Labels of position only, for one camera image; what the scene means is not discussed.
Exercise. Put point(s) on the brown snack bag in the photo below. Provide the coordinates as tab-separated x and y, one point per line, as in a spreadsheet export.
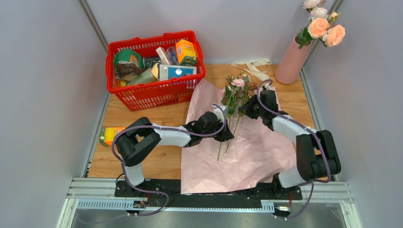
127	70

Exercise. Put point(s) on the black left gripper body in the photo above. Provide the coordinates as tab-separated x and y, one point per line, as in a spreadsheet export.
220	137

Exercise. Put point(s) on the purple flower bouquet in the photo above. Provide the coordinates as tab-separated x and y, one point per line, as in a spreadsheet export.
239	90

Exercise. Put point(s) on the blue white carton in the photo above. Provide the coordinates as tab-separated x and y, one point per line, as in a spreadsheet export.
168	72

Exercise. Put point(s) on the pink wrapping paper sheet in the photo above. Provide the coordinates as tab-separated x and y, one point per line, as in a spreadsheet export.
255	155

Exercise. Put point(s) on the orange box in basket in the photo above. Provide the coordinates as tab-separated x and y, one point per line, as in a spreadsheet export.
186	53

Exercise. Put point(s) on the pink flower stem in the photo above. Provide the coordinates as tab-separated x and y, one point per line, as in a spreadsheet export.
316	10

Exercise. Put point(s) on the pink cylindrical vase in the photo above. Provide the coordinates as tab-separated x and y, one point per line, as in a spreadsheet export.
292	62

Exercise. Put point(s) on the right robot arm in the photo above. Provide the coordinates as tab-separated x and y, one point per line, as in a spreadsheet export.
316	153

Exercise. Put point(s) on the green snack bag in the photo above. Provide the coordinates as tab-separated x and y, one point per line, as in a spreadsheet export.
126	56

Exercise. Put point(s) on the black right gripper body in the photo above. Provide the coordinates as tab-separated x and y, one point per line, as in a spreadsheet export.
257	110

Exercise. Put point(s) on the pink white small box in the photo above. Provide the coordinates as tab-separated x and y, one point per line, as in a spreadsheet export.
165	59

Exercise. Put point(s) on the dark patterned packet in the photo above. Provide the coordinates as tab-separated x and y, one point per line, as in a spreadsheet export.
149	62

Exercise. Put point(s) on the cream ribbon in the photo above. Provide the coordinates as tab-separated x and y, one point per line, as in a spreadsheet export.
251	67

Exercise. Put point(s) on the orange juice box on table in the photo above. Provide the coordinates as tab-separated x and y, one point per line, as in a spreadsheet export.
108	134

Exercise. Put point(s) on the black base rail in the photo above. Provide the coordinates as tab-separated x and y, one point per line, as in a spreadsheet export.
157	195

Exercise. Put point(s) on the clear plastic package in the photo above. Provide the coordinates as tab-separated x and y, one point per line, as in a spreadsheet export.
172	55

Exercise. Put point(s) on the red plastic shopping basket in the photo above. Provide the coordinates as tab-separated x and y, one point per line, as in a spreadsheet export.
144	96

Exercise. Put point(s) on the green bottle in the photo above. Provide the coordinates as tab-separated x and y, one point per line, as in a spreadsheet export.
150	75

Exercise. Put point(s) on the peach rose flower stem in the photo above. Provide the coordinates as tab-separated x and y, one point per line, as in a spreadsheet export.
326	30

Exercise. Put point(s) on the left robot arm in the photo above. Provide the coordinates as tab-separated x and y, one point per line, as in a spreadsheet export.
132	145

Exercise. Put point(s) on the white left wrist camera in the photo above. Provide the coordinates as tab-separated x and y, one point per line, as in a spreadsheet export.
221	112

